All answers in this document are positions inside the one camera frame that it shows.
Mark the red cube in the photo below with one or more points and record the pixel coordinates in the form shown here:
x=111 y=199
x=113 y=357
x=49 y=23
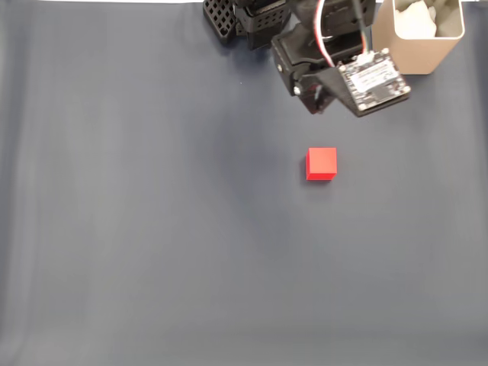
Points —
x=322 y=162

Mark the beige rounded box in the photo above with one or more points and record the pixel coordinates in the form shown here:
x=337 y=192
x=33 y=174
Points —
x=411 y=57

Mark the white crumpled paper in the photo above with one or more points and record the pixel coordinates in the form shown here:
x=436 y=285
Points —
x=413 y=19

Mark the dark grey table mat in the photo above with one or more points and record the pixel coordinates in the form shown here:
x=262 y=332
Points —
x=152 y=228

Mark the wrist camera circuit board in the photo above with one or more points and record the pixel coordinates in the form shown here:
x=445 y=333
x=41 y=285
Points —
x=373 y=82

